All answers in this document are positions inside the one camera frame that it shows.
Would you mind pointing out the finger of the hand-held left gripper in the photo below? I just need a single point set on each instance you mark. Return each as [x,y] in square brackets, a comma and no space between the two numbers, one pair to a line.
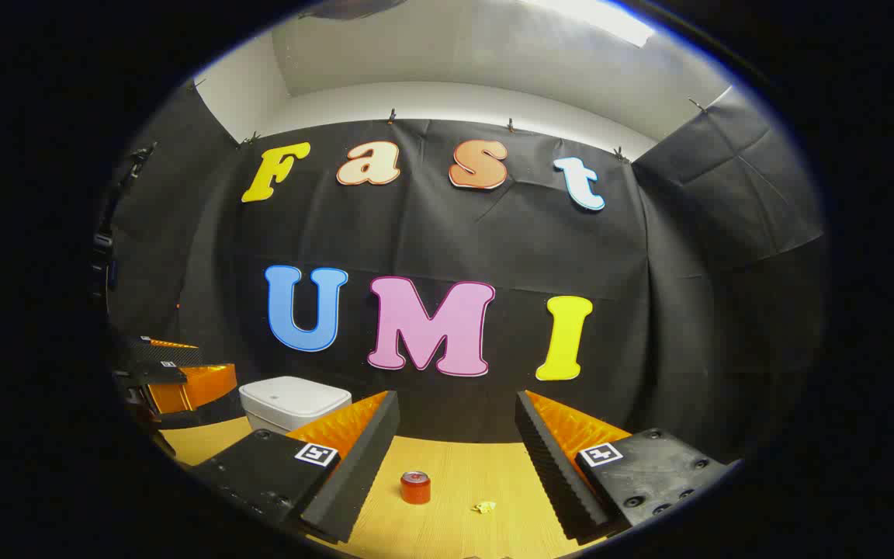
[171,355]
[199,388]

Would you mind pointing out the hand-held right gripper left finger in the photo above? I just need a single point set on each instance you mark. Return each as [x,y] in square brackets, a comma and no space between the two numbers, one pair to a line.
[354,473]

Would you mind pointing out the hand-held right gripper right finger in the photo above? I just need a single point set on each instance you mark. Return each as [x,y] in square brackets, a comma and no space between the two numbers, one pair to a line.
[556,473]

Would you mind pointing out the red pop can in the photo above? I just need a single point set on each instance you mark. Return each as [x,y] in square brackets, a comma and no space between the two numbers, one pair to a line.
[415,489]

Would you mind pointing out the yellow paper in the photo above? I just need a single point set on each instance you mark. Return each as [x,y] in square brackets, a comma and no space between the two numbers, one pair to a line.
[484,507]

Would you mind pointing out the white desktop garbage bin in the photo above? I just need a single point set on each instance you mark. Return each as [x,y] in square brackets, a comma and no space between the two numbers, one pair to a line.
[292,400]

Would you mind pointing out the wooden desktop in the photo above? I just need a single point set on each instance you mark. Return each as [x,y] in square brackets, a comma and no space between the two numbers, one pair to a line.
[455,481]

